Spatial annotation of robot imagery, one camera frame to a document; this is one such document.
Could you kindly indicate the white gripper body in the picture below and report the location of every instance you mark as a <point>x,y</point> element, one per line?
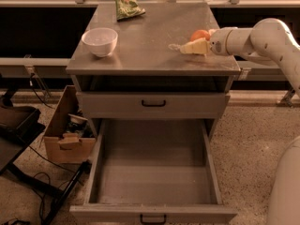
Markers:
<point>219,43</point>

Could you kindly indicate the white cup in box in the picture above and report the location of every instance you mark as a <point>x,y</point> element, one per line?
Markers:
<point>77,119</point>

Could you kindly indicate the grey metal cabinet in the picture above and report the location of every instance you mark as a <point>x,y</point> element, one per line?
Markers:
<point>143,61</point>

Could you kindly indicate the open grey lower drawer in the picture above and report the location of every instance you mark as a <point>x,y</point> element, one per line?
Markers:
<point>153,172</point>

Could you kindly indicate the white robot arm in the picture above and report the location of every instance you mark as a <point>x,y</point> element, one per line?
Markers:
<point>269,41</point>

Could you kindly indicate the white bowl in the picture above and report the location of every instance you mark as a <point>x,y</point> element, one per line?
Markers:
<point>100,41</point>

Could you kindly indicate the closed grey upper drawer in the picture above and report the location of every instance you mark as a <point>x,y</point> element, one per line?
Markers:
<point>152,105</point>

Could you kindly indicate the grey metal railing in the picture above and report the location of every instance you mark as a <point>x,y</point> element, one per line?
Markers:
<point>45,33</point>

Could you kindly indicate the cardboard box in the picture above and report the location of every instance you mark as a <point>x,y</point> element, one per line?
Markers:
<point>63,147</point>

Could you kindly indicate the green snack bag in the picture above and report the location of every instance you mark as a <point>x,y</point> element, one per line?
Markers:
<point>126,9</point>

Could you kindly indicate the orange fruit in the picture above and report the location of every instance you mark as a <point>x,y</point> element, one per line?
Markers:
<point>200,34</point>

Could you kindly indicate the black stand with legs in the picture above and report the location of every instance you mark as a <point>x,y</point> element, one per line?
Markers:
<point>10,150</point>

